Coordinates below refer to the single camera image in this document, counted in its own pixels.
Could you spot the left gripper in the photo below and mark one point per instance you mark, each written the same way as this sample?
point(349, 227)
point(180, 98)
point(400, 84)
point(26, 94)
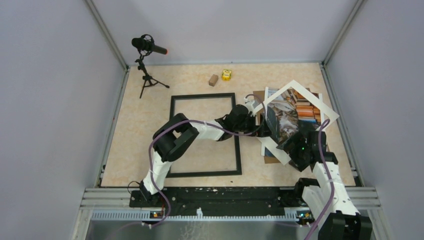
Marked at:
point(264, 131)

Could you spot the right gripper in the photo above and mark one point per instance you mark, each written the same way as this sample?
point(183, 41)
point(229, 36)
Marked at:
point(298, 139)

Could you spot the cat photo print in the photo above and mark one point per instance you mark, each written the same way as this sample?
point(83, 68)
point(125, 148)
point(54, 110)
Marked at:
point(293, 112)

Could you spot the white photo mat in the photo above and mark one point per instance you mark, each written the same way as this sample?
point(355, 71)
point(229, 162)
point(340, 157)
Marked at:
point(268, 142)

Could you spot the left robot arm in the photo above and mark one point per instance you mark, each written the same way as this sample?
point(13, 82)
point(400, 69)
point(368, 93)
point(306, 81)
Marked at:
point(174, 138)

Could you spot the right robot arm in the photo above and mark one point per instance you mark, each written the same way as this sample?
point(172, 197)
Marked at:
point(335, 215)

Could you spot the brown cardboard backing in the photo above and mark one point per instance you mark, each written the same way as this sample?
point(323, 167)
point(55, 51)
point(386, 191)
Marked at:
point(267, 155)

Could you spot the yellow owl toy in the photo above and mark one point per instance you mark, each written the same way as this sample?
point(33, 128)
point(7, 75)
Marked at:
point(226, 74)

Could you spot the small wooden block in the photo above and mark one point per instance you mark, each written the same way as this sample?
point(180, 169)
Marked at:
point(213, 80)

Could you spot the black tripod stand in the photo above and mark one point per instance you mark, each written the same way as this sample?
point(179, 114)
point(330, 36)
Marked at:
point(149, 81)

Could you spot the black microphone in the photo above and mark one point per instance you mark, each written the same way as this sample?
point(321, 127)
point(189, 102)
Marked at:
point(145, 45)

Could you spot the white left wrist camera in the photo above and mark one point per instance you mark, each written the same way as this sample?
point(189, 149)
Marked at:
point(251, 105)

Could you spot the black picture frame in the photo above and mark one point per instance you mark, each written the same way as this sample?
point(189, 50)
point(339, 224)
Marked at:
point(238, 170)

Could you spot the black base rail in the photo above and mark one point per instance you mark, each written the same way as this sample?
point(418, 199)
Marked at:
point(222, 201)

